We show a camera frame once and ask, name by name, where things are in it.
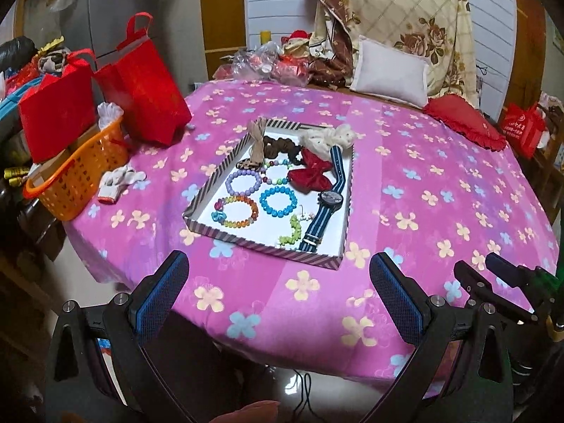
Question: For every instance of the cream fluffy scrunchie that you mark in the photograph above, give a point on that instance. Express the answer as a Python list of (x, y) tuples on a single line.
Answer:
[(326, 139)]

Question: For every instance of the red fabric bow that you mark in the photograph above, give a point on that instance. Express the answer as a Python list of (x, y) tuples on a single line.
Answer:
[(310, 176)]

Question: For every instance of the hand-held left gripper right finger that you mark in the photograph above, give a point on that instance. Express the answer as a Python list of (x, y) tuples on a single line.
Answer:
[(396, 302)]

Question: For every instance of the red heart cushion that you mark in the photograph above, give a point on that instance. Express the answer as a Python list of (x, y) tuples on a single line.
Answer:
[(467, 121)]

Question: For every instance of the wooden chair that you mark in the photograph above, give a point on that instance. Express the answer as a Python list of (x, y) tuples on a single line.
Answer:
[(550, 172)]

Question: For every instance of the grey refrigerator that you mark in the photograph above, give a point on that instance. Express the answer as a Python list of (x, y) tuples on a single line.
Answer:
[(110, 4)]

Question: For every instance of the yellow wooden door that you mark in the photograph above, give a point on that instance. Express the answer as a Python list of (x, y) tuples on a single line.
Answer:
[(222, 13)]

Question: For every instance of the white pillow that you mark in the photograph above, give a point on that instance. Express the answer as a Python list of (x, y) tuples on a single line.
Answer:
[(390, 75)]

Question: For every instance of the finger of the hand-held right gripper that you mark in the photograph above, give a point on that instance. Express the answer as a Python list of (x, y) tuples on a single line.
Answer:
[(509, 271), (473, 281)]

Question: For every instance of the small red gift bag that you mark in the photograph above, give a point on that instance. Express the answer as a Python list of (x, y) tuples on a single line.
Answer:
[(57, 110)]

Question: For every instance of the red shopping bag white print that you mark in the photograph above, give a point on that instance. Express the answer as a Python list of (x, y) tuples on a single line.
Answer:
[(524, 130)]

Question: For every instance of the person's left hand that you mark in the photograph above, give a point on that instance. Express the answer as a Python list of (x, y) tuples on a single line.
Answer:
[(246, 413)]

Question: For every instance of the pink floral blanket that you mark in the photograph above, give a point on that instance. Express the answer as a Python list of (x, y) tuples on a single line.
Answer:
[(418, 229)]

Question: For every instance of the brown wooden door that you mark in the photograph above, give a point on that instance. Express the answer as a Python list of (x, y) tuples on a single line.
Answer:
[(528, 31)]

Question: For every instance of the pile of clear plastic bags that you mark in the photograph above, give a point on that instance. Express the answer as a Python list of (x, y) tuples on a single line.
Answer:
[(260, 64)]

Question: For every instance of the brown scrunchie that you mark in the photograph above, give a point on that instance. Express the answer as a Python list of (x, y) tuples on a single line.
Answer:
[(282, 146)]

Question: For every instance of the orange plastic basket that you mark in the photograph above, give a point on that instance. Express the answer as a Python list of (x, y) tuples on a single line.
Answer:
[(83, 176)]

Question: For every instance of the leopard print hair clip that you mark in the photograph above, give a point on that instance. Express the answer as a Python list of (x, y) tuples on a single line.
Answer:
[(247, 164)]

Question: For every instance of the large red gift bag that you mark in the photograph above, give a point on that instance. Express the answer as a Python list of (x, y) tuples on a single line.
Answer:
[(141, 92)]

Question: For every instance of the beige ribbon bow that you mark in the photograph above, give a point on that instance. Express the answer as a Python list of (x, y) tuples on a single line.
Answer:
[(255, 141)]

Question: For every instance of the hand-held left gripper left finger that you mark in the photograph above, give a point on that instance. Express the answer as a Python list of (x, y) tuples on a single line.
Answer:
[(158, 293)]

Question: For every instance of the beige floral quilt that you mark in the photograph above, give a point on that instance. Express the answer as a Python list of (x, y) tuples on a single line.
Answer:
[(396, 4)]

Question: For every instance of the striped shallow cardboard tray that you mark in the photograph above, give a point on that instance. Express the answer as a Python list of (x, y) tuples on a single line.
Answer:
[(246, 240)]

